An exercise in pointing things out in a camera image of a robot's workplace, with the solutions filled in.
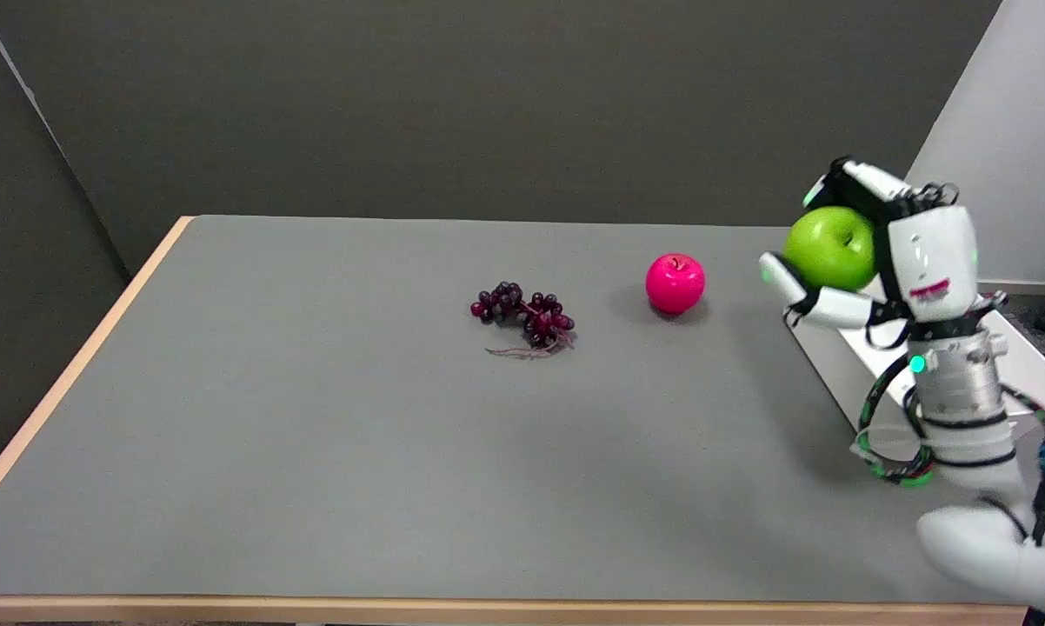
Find green apple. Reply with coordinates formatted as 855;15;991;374
784;206;877;292

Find red apple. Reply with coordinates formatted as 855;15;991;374
645;253;707;316

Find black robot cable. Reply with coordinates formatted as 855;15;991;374
852;348;935;486

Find white box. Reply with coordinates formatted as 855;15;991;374
784;276;1045;460

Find dark purple grape bunch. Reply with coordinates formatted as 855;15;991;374
470;281;576;358

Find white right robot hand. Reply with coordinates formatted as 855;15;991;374
759;156;981;330

